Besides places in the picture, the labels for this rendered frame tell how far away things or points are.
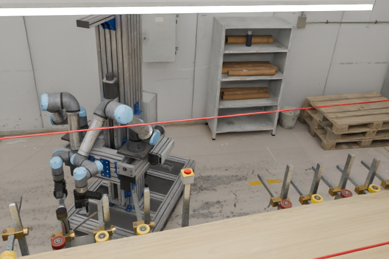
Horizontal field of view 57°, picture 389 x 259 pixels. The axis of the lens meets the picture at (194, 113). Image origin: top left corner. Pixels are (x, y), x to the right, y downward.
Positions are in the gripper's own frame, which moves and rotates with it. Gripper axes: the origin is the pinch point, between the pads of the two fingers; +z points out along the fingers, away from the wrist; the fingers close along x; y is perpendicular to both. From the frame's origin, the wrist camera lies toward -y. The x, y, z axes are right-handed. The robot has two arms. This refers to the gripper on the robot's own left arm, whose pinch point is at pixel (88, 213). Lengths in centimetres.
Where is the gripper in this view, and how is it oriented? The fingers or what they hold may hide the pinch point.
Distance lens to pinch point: 250.0
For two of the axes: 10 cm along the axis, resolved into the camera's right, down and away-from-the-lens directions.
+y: -9.6, 0.9, -2.7
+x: 2.8, 4.7, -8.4
